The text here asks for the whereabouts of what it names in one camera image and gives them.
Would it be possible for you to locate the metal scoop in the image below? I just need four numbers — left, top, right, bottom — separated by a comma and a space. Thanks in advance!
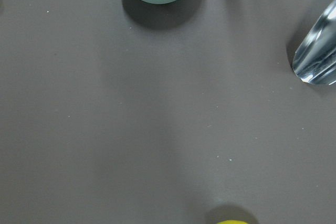
292, 1, 335, 86

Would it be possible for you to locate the upper yellow lemon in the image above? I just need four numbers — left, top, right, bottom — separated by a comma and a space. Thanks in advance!
216, 220, 248, 224

